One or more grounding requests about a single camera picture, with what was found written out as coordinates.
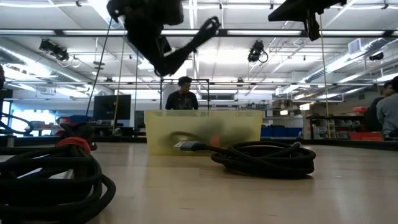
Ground black overhead camera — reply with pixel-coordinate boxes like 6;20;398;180
248;39;269;63

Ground black monitor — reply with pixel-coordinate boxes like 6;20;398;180
93;95;132;121

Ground overhead light bar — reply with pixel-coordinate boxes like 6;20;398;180
0;29;398;38

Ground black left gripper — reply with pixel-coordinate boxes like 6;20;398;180
107;0;184;76

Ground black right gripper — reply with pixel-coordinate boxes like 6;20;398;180
267;0;348;42

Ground black braided USB-C cable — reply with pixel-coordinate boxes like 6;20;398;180
160;16;222;78

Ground black aluminium rig frame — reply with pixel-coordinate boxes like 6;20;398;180
0;136;398;152

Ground yellow translucent plastic bin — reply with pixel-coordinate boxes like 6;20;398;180
144;109;264;156

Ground person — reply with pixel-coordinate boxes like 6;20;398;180
164;76;200;111
364;80;393;132
375;75;398;140

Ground blue storage bins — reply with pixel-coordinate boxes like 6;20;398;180
261;125;303;138

